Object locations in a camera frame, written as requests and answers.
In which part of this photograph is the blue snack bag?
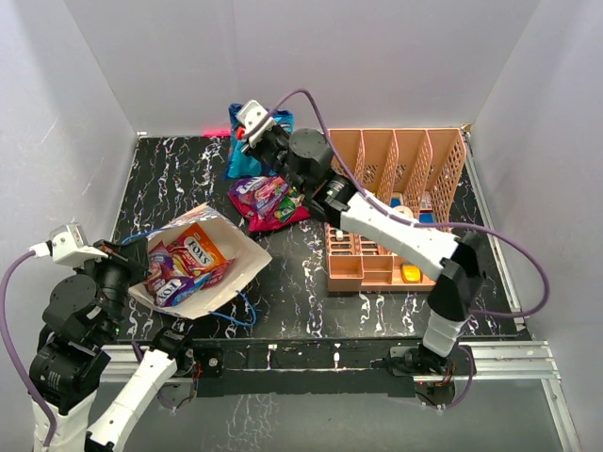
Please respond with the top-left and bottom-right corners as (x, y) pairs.
(222, 102), (296, 180)

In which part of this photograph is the white round tape roll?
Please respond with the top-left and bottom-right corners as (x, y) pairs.
(390, 198), (417, 221)

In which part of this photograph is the green Fox's candy bag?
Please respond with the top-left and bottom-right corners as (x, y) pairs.
(273, 187), (309, 224)

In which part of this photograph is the pink snack bag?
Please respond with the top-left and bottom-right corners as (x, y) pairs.
(249, 188), (310, 233)

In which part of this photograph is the blue plastic case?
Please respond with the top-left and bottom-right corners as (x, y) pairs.
(418, 212), (435, 224)

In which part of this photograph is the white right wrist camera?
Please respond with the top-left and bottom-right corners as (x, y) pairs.
(236, 100), (277, 148)

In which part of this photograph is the orange Fox's candy bag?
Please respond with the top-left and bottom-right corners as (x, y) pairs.
(167, 223), (233, 279)

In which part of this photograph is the blue bag handle string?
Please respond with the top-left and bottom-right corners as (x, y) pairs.
(209, 289), (258, 329)

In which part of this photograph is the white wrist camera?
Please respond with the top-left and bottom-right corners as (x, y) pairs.
(27, 222), (108, 267)
(236, 100), (277, 148)

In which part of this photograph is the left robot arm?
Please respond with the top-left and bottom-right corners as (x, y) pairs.
(28, 238), (195, 451)

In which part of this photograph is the yellow round tape measure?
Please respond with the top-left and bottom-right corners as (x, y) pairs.
(400, 264), (423, 284)

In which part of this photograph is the purple Fox's candy bag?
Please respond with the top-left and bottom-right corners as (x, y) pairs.
(229, 176), (289, 217)

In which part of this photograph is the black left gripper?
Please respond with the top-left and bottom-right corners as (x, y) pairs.
(74, 233), (154, 339)

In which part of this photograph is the red white small box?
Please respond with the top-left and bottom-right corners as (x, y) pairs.
(420, 192), (433, 212)

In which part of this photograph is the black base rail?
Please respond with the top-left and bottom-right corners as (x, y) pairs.
(192, 337), (418, 397)

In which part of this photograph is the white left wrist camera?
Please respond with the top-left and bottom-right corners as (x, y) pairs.
(27, 222), (108, 267)

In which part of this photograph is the blue checkered paper bag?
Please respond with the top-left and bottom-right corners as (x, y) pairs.
(122, 203), (271, 319)

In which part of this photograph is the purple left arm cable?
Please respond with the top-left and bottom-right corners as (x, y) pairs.
(0, 249), (60, 448)

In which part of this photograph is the pink plastic file organizer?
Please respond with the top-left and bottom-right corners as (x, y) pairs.
(325, 128), (466, 292)

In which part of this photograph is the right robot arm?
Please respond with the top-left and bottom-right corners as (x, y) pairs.
(238, 121), (485, 375)

